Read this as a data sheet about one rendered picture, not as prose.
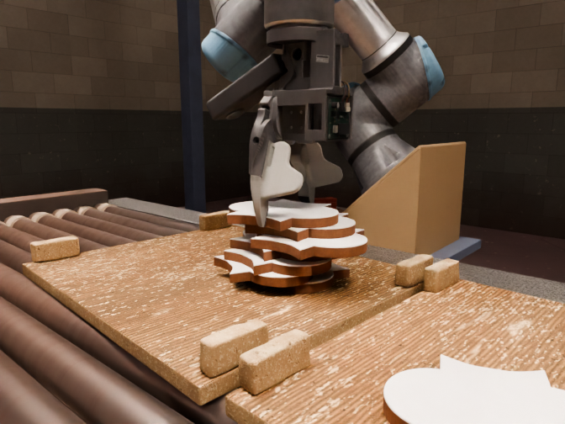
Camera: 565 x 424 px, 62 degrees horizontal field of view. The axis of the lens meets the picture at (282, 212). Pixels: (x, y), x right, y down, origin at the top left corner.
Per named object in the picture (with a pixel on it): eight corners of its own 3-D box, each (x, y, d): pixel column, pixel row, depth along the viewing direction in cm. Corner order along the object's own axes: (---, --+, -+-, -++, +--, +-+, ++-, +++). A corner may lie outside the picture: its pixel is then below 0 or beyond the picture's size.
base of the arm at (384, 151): (391, 198, 108) (366, 165, 110) (440, 157, 98) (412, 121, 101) (354, 209, 97) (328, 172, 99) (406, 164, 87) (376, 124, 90)
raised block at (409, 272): (419, 273, 58) (421, 252, 57) (434, 277, 56) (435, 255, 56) (393, 285, 54) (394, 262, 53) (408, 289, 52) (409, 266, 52)
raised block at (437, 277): (445, 278, 56) (446, 256, 56) (460, 282, 55) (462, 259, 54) (420, 291, 52) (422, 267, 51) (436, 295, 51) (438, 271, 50)
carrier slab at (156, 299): (230, 231, 86) (230, 223, 86) (438, 288, 57) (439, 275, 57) (23, 274, 62) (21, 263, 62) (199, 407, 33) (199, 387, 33)
